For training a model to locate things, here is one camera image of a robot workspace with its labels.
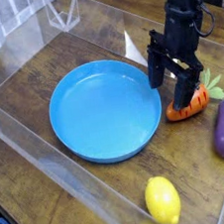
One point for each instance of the blue round plate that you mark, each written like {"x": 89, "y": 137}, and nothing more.
{"x": 105, "y": 111}

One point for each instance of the orange toy carrot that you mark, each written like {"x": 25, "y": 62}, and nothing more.
{"x": 207, "y": 89}

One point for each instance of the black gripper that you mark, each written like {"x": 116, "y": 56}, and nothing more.
{"x": 174, "y": 50}

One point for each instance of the clear acrylic enclosure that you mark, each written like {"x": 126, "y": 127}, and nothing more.
{"x": 41, "y": 181}

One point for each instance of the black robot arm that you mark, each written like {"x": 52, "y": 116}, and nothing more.
{"x": 207, "y": 18}

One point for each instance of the yellow toy lemon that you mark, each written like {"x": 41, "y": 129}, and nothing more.
{"x": 162, "y": 200}

